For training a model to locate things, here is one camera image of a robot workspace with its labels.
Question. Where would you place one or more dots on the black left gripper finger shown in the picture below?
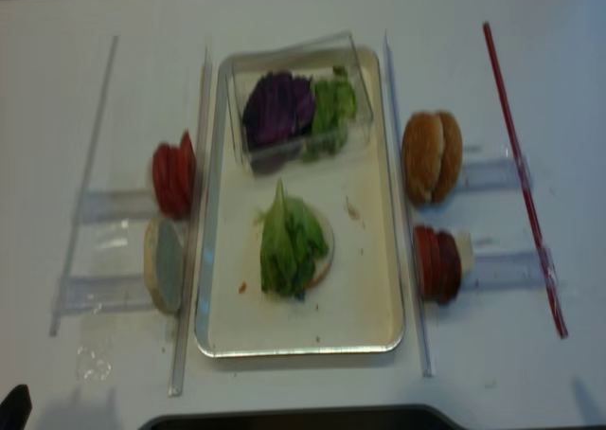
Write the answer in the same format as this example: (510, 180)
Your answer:
(15, 409)

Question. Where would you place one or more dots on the green lettuce leaf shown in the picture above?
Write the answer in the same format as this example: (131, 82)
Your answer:
(291, 245)

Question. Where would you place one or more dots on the clear bread pusher track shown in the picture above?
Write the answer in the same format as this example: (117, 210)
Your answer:
(102, 294)

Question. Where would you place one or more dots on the clear tomato pusher track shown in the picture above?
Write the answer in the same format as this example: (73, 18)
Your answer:
(97, 206)

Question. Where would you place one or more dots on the tomato slice stack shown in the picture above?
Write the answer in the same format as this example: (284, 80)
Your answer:
(173, 174)

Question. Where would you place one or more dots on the green lettuce in container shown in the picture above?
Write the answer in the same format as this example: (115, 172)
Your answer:
(335, 106)

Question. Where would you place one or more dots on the meat patty slice stack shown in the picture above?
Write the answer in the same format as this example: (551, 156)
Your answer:
(439, 264)

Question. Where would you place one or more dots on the bun bottom in dispenser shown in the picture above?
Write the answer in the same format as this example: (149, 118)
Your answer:
(163, 269)

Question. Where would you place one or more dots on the bun bottom on tray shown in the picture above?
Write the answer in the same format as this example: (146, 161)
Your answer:
(324, 250)

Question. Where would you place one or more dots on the black device at bottom edge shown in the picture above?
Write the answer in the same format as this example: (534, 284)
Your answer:
(407, 416)

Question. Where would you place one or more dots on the purple cabbage leaves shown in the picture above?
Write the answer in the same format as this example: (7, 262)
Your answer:
(280, 107)

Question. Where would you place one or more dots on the metal baking tray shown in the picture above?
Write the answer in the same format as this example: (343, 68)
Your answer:
(303, 261)

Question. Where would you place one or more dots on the clear plastic salad container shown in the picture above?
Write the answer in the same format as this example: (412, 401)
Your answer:
(314, 60)

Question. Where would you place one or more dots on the white patty pusher block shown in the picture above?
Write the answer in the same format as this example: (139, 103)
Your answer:
(463, 242)

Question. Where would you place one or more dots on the sesame bun top rear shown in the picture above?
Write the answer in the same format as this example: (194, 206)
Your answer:
(422, 149)

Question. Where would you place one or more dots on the sesame bun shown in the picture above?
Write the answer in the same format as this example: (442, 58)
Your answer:
(451, 159)
(422, 149)

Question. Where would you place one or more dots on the sesame bun top front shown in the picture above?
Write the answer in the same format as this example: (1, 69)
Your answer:
(451, 159)

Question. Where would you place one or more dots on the clear patty pusher track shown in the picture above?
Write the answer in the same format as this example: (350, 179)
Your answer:
(510, 271)

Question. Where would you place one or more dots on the clear bun pusher track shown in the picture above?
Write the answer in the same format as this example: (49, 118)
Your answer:
(494, 174)

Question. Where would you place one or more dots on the clear outer left rail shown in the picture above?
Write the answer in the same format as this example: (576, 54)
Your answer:
(83, 184)

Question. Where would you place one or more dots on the clear rail left of tray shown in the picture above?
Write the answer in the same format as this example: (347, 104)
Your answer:
(179, 353)

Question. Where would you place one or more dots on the clear rail of tray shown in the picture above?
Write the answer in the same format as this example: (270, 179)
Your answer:
(179, 353)
(425, 360)

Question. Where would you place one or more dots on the clear rail right of tray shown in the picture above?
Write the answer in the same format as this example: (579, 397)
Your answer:
(425, 360)

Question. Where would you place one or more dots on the red plastic rail strip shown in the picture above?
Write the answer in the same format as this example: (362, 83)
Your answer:
(516, 150)

